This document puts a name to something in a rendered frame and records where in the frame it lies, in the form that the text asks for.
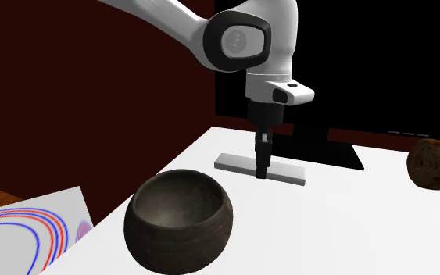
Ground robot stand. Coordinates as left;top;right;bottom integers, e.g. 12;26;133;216
0;185;95;275

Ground black monitor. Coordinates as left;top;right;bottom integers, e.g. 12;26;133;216
214;0;440;172

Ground brown lumpy bread loaf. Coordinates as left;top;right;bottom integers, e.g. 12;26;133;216
406;138;440;191

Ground dark brown round bowl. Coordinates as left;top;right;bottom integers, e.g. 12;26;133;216
123;169;234;275

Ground light grey flat bar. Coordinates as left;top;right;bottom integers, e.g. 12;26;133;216
213;152;306;187

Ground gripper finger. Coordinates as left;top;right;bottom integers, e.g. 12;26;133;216
254;130;274;180

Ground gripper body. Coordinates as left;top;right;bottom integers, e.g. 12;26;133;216
246;99;285;134

